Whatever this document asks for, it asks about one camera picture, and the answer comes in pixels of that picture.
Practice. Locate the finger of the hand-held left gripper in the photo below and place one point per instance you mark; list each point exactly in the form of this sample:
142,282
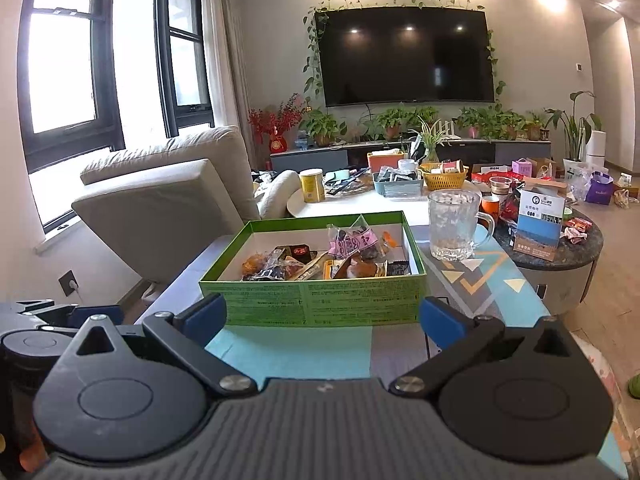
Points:
97,316
35,306

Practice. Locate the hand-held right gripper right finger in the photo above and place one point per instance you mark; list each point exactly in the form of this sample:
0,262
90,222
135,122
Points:
442,322

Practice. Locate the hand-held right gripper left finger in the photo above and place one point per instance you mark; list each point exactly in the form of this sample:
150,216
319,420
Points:
205,317

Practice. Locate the small black snack packet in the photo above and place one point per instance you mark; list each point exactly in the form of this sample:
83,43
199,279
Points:
398,268

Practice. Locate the orange snack packet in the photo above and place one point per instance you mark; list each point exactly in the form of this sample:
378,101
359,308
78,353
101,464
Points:
254,264

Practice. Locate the brown tofu snack packet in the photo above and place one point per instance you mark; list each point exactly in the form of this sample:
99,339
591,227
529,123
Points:
365,269

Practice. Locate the black gold snack packet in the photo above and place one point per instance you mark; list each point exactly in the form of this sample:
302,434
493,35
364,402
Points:
300,254

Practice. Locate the long beige stick packet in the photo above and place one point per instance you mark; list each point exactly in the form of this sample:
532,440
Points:
310,269

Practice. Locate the green cardboard box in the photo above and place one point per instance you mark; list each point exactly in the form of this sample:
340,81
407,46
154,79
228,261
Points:
320,305

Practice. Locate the dark plum snack packets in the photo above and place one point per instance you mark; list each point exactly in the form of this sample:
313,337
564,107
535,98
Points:
350,244

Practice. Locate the yellow snack packet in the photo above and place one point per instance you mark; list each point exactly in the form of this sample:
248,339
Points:
331,269

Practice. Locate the clear glass mug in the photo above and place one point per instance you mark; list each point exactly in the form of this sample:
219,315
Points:
452,225

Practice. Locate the turquoise patterned table mat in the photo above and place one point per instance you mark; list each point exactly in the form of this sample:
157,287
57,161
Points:
325,350

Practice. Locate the beige sofa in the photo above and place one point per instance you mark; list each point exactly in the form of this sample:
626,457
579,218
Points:
160,205

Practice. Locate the orange cup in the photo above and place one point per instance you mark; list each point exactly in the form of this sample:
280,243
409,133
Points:
491,207

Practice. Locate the dark round side table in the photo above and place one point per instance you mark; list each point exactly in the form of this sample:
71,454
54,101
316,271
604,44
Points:
565,280

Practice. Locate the blue white carton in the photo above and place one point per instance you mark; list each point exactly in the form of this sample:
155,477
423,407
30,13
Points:
537,230

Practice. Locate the white round table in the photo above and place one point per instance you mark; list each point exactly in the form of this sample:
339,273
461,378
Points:
370,202

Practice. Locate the grey blue organizer tray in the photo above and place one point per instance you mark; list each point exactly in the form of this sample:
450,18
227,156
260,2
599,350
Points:
400,187

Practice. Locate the yellow woven basket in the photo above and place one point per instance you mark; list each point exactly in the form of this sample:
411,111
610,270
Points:
442,180

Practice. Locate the white boucle chair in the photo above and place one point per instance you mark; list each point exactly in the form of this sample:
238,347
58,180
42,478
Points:
280,190

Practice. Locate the paper cup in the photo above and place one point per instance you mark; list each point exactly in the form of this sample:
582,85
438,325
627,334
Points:
500,185

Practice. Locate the white cup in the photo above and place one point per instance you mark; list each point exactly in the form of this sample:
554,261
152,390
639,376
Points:
407,166

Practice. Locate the red candy wrappers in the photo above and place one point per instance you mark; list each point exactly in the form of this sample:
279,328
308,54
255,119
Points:
577,230

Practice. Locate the yellow can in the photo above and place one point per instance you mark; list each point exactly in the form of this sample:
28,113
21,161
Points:
312,187

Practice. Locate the orange tissue box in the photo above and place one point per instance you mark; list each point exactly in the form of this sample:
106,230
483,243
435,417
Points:
382,162

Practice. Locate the pink box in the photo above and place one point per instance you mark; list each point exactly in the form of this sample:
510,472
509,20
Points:
521,167

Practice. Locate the brown cardboard box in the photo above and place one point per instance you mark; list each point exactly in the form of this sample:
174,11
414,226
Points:
544,167

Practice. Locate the dark grey television cabinet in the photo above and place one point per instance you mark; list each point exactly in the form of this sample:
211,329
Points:
520,152

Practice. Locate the spider plant in glass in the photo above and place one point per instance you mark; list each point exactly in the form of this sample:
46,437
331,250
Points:
427,135

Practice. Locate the purple gift bag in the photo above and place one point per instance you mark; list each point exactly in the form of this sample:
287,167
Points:
600,190

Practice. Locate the potted green plant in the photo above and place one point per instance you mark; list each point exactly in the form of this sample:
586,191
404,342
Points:
482,120
395,120
535,122
322,127

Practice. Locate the red flower arrangement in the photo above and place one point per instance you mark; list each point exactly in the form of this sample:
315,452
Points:
272,120

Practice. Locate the white air purifier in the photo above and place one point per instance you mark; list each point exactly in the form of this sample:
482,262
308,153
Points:
596,147

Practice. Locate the tall leafy floor plant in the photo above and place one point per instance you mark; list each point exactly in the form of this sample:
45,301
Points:
575,125

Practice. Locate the black framed window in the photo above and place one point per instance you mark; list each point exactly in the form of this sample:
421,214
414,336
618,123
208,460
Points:
107,60
162,35

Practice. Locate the white sheer curtain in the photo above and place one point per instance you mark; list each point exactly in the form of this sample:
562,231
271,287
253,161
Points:
225,60

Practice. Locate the wall socket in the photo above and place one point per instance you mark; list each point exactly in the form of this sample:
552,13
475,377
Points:
67,282

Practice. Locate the wall mounted television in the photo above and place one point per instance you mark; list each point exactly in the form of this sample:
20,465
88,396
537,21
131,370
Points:
405,55

